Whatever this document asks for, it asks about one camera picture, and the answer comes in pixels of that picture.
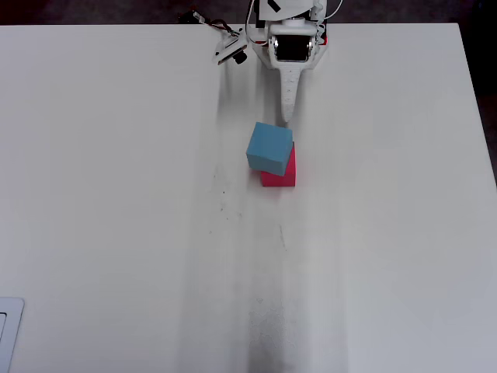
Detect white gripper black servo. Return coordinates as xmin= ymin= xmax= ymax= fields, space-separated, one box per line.
xmin=251 ymin=22 xmax=329 ymax=124

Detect small black circuit board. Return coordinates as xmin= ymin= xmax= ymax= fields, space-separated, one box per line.
xmin=177 ymin=10 xmax=206 ymax=25

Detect thin white wire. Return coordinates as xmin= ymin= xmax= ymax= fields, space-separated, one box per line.
xmin=244 ymin=0 xmax=260 ymax=33
xmin=325 ymin=0 xmax=346 ymax=20

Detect black camera cable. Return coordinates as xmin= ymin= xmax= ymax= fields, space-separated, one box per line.
xmin=201 ymin=17 xmax=244 ymax=40

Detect silver laptop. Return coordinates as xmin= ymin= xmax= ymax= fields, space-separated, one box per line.
xmin=0 ymin=297 xmax=25 ymax=373

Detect white framed camera module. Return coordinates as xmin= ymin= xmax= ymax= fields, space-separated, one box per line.
xmin=211 ymin=33 xmax=249 ymax=66

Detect red foam cube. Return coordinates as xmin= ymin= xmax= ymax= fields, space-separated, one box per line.
xmin=260 ymin=140 xmax=298 ymax=188

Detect blue foam cube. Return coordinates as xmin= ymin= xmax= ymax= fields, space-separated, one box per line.
xmin=245 ymin=121 xmax=294 ymax=176

